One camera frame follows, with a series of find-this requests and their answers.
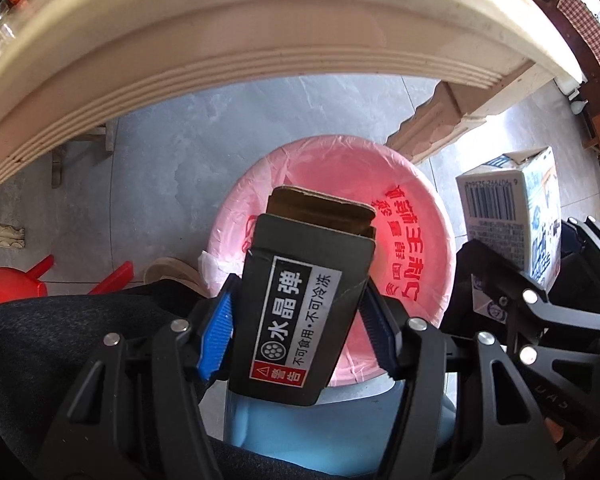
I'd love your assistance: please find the beige slipper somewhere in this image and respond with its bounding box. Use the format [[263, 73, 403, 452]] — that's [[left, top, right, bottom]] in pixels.
[[142, 256, 201, 293]]

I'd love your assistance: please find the beige round table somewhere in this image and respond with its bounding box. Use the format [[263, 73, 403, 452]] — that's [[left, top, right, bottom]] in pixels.
[[0, 0, 588, 201]]

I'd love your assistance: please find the red plastic stool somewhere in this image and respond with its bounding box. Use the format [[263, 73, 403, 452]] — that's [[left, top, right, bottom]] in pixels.
[[0, 255, 135, 306]]

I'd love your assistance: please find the white milk carton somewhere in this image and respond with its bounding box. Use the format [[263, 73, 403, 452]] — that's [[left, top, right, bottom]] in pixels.
[[455, 146, 563, 322]]

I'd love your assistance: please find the pink bin bag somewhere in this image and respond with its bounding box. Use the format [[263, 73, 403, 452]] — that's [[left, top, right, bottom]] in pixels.
[[198, 135, 457, 387]]

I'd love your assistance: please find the wooden stool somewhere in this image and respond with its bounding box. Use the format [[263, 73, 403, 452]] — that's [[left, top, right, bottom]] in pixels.
[[50, 122, 116, 188]]

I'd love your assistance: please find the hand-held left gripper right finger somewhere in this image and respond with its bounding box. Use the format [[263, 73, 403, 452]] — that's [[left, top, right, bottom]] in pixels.
[[360, 280, 568, 480]]

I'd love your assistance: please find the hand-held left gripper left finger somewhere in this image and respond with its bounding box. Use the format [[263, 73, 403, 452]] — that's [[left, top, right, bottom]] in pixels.
[[27, 272, 236, 480]]

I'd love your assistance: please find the beige carved moulding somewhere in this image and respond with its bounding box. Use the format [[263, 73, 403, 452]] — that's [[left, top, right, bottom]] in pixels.
[[0, 217, 27, 248]]

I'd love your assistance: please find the checkered cloth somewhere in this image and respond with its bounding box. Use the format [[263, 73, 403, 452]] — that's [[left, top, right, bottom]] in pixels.
[[555, 0, 600, 96]]

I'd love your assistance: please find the black cardboard box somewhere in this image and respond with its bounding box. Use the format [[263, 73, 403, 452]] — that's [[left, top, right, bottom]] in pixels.
[[228, 186, 377, 407]]

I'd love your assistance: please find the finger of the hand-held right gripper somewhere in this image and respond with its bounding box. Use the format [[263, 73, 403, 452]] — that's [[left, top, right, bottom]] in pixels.
[[442, 239, 600, 443], [560, 216, 600, 318]]

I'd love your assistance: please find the light blue trash bin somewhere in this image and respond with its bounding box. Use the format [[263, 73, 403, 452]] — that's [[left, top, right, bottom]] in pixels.
[[223, 377, 456, 451]]

